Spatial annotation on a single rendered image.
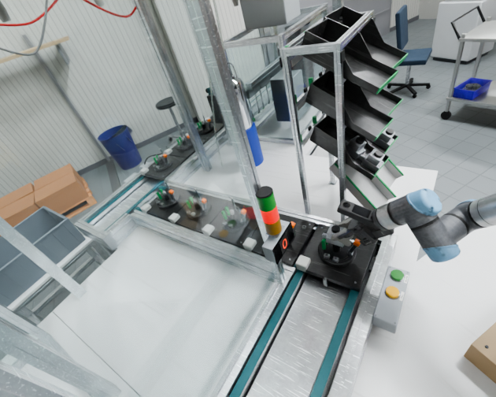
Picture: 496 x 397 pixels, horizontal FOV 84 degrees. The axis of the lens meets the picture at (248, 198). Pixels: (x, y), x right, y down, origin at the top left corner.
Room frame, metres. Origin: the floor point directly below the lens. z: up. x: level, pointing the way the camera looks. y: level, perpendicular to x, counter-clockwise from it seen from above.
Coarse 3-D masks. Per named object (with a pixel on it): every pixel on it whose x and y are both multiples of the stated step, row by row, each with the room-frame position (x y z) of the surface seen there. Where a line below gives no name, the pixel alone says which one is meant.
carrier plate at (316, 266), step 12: (324, 228) 0.77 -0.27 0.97; (312, 240) 0.73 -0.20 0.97; (312, 252) 0.68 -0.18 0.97; (360, 252) 0.61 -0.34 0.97; (372, 252) 0.59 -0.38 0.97; (312, 264) 0.62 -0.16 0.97; (324, 264) 0.61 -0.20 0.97; (360, 264) 0.56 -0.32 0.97; (324, 276) 0.56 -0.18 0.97; (336, 276) 0.54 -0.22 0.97; (348, 276) 0.53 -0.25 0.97; (360, 276) 0.51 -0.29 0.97; (360, 288) 0.48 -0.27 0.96
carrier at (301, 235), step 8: (280, 216) 0.93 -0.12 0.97; (288, 216) 0.91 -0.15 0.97; (296, 224) 0.84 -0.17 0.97; (304, 224) 0.83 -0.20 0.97; (312, 224) 0.81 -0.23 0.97; (296, 232) 0.80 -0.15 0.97; (304, 232) 0.79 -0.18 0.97; (296, 240) 0.76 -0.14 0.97; (304, 240) 0.75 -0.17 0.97; (288, 248) 0.73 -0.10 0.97; (296, 248) 0.72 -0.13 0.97; (288, 256) 0.69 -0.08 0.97; (296, 256) 0.68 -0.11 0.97; (288, 264) 0.66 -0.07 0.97
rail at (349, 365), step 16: (384, 240) 0.63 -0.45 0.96; (384, 256) 0.57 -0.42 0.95; (384, 272) 0.51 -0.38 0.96; (368, 288) 0.47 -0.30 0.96; (368, 304) 0.42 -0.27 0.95; (368, 320) 0.37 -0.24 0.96; (352, 336) 0.34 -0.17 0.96; (368, 336) 0.36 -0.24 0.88; (352, 352) 0.30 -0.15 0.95; (352, 368) 0.26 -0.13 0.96; (336, 384) 0.24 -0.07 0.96; (352, 384) 0.23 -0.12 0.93
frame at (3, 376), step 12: (0, 372) 0.20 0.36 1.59; (12, 372) 0.20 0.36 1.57; (0, 384) 0.19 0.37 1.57; (12, 384) 0.19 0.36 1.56; (24, 384) 0.20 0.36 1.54; (36, 384) 0.20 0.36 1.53; (0, 396) 0.18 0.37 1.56; (12, 396) 0.18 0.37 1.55; (24, 396) 0.19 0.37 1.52; (36, 396) 0.19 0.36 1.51; (48, 396) 0.19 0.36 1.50; (60, 396) 0.20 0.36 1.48
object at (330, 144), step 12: (324, 120) 0.96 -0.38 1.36; (324, 132) 0.89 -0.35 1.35; (336, 132) 0.97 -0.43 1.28; (348, 132) 0.94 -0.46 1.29; (324, 144) 0.89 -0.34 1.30; (336, 144) 0.85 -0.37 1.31; (336, 156) 0.85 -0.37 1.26; (348, 156) 0.81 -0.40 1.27; (384, 156) 0.82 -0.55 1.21; (360, 168) 0.77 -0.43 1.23
